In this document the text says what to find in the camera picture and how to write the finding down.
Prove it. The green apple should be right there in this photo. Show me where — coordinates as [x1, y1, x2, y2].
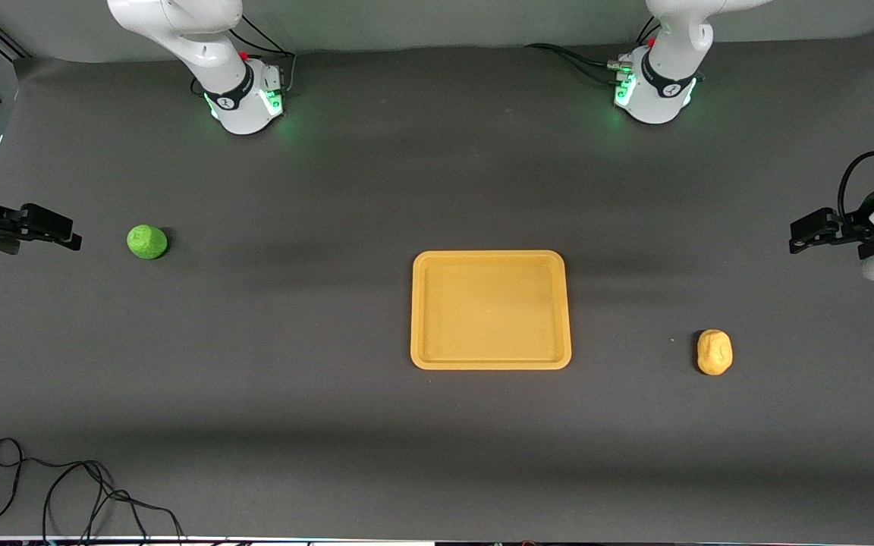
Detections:
[127, 224, 169, 261]

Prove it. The yellow potato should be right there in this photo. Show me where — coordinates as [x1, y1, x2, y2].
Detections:
[696, 328, 734, 376]

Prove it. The yellow plastic tray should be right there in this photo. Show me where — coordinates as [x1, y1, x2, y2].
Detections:
[410, 249, 573, 372]

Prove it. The dark grey table mat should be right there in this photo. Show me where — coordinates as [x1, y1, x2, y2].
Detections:
[0, 27, 874, 544]

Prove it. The aluminium frame rail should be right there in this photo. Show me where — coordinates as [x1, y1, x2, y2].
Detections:
[0, 11, 33, 63]

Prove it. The thin black loose cable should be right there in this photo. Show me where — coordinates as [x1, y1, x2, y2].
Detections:
[0, 438, 187, 544]

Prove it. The black right arm base cable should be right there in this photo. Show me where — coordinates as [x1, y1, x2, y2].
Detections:
[190, 14, 298, 99]

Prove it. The black arm base cable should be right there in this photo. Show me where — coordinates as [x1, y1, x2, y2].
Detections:
[524, 15, 662, 86]
[190, 14, 298, 99]

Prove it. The black left arm base cable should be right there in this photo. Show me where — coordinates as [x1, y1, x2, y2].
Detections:
[524, 15, 662, 86]

